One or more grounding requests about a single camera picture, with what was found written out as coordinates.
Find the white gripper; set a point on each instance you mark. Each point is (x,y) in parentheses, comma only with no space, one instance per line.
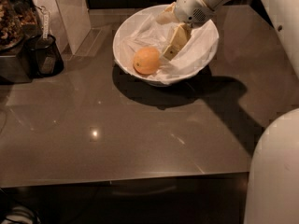
(189,10)

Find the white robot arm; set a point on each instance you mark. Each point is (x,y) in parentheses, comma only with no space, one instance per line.
(273,184)

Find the white cloth in bowl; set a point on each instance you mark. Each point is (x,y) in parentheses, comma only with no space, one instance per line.
(142,30)

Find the white bowl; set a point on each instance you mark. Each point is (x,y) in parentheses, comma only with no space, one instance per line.
(183,51)

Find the orange fruit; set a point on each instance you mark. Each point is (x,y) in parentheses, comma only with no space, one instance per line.
(146,60)

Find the white rectangular pillar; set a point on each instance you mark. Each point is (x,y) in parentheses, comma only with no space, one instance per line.
(69,22)

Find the white paper tag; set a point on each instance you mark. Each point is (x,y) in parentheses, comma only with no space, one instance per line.
(45,22)

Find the black glass jar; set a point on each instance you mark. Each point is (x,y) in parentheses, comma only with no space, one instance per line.
(44,56)

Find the dark metal box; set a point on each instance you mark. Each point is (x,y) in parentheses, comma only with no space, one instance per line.
(15,66)

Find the striped cloth on floor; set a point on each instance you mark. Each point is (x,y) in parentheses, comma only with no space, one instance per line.
(20,215)

